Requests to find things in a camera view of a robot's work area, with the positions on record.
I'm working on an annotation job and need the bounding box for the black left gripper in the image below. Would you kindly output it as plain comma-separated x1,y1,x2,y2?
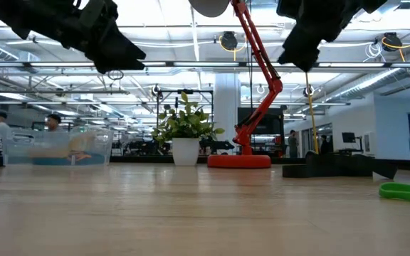
61,0,147,75

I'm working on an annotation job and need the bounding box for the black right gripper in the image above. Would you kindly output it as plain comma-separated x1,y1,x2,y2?
276,0,387,73

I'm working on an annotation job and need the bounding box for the yellow hanging cable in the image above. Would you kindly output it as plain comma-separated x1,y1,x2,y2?
303,72,320,154

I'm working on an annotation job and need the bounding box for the clear plastic bin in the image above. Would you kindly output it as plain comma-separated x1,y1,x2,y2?
0,124,115,167

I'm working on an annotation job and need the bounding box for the red desk lamp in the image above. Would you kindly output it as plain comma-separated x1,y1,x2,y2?
189,0,284,170

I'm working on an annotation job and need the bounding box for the white building column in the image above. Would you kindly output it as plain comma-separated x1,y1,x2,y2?
214,73,241,152

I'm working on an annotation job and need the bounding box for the black equipment on bench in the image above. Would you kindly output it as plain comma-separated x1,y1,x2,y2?
199,137,236,156

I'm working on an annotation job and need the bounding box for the green rubber band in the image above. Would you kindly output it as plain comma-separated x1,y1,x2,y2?
378,181,410,205

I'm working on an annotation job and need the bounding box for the long overhead light bar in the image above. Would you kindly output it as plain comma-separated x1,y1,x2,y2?
0,60,410,69

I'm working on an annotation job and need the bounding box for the black monitor on stand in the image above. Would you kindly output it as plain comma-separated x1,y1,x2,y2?
341,132,364,154

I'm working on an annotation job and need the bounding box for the black flat stand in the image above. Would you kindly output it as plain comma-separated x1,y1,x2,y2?
282,150,399,180

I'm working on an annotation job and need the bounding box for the green plant in white pot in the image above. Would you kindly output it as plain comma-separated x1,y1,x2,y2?
149,91,226,167

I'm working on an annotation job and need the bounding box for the black cabinet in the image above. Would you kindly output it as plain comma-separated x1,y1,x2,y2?
237,107,285,157

